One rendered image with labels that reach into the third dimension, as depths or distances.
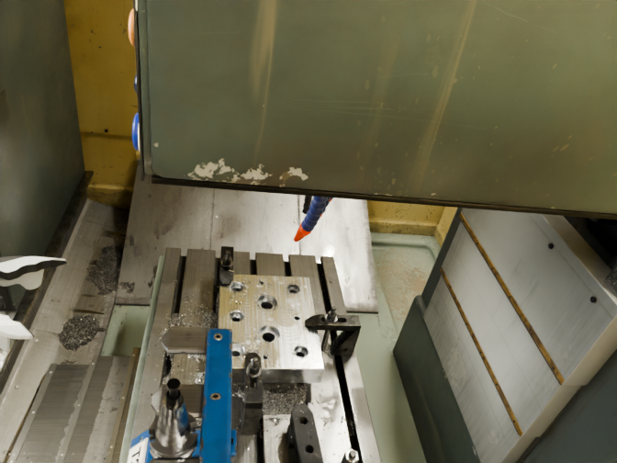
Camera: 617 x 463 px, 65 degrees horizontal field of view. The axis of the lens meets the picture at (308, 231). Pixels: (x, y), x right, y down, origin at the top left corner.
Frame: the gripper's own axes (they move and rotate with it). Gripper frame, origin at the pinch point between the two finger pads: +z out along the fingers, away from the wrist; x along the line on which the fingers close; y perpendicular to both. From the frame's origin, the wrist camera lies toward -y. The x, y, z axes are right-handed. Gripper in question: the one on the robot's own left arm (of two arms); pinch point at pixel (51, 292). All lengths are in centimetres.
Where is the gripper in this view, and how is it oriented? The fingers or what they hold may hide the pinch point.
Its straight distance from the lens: 79.0
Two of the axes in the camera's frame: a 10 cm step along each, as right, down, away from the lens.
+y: -1.6, 7.9, 5.9
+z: 9.8, 0.7, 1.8
